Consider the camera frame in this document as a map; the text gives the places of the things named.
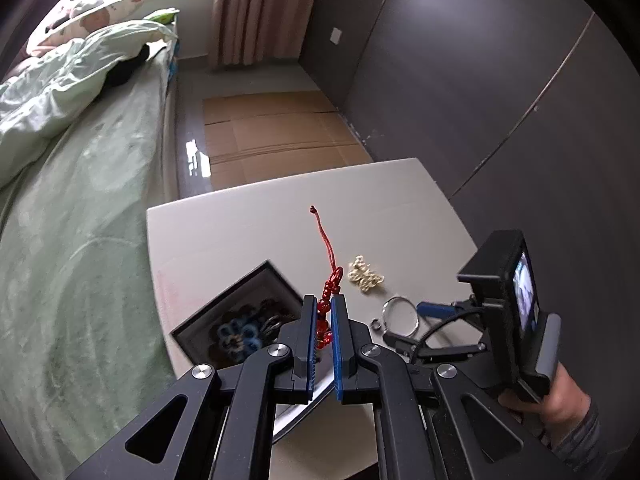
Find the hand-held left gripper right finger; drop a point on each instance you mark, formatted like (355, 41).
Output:
(338, 345)

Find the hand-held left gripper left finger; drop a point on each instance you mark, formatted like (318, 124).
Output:
(311, 340)

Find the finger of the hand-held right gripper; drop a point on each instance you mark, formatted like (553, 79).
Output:
(450, 351)
(435, 310)

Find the silver bangle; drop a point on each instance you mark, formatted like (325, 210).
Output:
(384, 311)

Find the black jewelry box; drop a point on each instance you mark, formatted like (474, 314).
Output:
(200, 327)

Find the person's right forearm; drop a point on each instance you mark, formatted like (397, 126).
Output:
(585, 442)

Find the person's right hand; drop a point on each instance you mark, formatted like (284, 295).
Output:
(565, 400)

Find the white low table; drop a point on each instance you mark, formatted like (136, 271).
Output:
(250, 220)

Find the dark grey wardrobe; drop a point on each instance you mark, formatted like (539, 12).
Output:
(475, 85)

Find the cardboard floor sheets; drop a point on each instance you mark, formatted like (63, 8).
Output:
(280, 135)

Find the light green bedsheet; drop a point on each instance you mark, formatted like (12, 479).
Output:
(75, 270)

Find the bed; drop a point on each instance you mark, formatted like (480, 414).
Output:
(75, 260)

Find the blue patterned mattress cover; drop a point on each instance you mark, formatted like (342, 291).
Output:
(173, 62)

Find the black garment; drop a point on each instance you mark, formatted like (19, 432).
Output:
(125, 67)

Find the pink curtain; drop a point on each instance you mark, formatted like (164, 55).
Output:
(260, 10)

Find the light green quilt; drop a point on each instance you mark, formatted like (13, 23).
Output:
(60, 80)

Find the printed window seat cushion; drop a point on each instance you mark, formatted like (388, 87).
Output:
(120, 7)

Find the white wall socket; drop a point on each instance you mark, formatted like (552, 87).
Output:
(336, 36)

